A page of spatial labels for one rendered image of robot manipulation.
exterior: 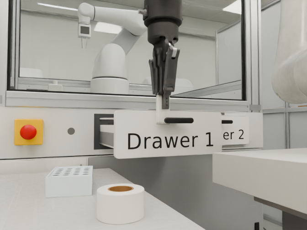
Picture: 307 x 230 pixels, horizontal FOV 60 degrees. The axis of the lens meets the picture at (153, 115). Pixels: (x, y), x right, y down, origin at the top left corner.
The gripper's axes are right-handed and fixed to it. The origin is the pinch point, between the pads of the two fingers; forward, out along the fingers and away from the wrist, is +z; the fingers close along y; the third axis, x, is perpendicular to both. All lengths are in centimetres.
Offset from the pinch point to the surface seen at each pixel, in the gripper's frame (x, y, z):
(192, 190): 24.1, -26.8, 27.2
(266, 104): 170, -134, -16
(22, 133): -31.3, -19.4, 5.8
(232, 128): 40.8, -24.9, 5.1
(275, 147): 170, -123, 24
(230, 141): 40.1, -24.9, 10.0
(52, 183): -24.6, 4.5, 14.5
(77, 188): -20.3, 5.3, 15.6
